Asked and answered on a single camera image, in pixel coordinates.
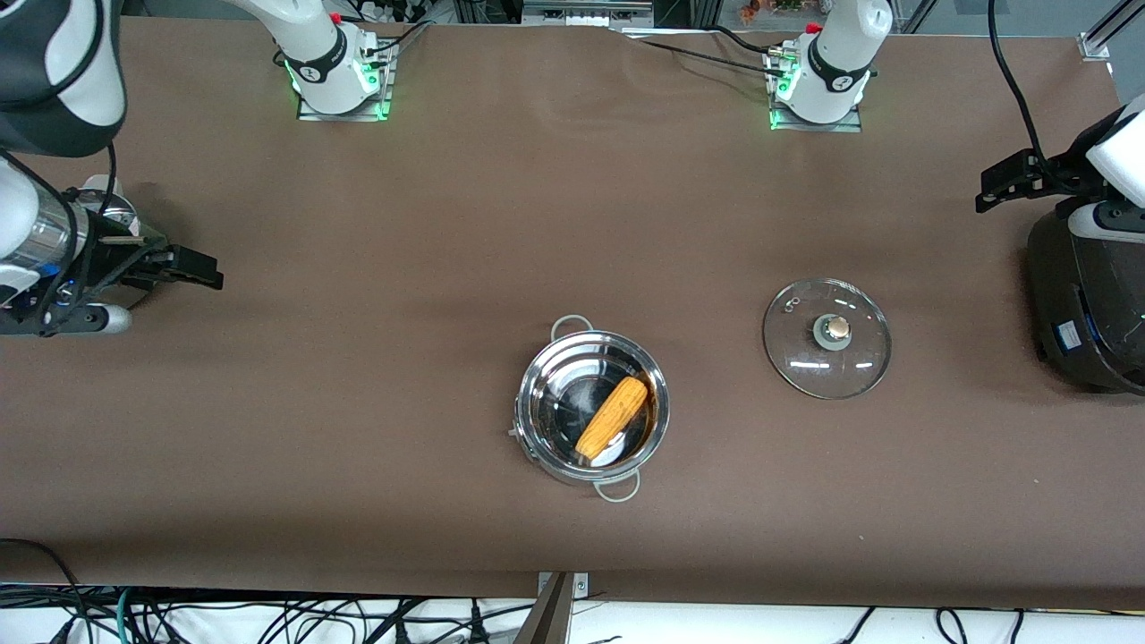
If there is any yellow corn cob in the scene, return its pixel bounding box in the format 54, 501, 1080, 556
575, 377, 649, 462

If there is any silver aluminium corner extrusion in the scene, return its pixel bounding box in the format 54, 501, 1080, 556
1078, 0, 1145, 62

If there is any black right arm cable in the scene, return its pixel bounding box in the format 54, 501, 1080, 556
85, 141, 119, 220

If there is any black left base cable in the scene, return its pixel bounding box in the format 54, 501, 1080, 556
626, 36, 781, 80
711, 25, 781, 60

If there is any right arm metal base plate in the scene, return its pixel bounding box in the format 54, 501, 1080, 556
297, 40, 394, 122

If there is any glass lid with brass knob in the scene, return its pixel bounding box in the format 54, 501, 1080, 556
763, 278, 893, 401

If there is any black right base cable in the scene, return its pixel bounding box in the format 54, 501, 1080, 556
362, 20, 432, 56

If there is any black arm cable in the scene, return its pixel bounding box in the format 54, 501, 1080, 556
85, 141, 119, 220
988, 0, 1056, 178

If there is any black rice cooker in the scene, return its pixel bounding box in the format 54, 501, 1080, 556
1027, 210, 1145, 394

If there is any black base cable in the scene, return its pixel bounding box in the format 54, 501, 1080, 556
626, 36, 781, 80
711, 25, 781, 60
362, 20, 432, 56

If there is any steel pot with wire handles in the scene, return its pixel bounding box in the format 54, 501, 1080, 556
512, 315, 670, 504

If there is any black looped floor cable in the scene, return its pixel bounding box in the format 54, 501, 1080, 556
0, 538, 83, 611

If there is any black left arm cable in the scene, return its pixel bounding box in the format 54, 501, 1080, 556
988, 0, 1056, 178

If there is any silver aluminium frame rail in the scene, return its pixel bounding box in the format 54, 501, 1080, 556
523, 0, 654, 28

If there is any dark aluminium bar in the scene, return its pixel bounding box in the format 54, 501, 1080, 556
514, 572, 575, 644

